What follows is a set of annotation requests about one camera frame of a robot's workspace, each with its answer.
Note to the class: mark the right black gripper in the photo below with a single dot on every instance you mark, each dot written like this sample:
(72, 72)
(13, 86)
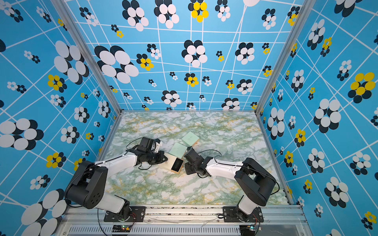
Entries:
(187, 170)

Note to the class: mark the circuit board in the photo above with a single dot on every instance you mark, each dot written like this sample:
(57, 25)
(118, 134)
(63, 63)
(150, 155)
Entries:
(121, 228)
(249, 230)

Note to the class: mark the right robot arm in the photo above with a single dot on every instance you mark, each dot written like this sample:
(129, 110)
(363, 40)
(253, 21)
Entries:
(256, 182)

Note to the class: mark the right circuit board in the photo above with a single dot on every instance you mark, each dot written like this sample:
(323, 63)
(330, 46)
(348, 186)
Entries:
(249, 230)

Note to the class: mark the far mint jewelry box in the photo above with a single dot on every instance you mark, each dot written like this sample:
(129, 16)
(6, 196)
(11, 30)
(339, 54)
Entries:
(190, 139)

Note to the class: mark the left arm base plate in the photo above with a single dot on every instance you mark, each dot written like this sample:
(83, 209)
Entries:
(129, 214)

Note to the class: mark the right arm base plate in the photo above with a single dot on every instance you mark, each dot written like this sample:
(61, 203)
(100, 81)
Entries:
(235, 215)

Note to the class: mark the aluminium front rail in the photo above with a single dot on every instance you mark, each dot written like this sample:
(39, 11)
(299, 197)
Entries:
(186, 220)

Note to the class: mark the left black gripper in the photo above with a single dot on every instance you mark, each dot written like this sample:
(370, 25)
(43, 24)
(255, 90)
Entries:
(161, 160)

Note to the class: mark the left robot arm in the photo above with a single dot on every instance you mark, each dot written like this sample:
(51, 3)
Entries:
(87, 186)

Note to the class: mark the beige drawer jewelry box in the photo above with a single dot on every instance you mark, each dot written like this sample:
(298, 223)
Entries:
(173, 163)

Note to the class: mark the left circuit board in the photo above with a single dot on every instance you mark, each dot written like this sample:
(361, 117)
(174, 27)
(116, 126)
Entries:
(121, 228)

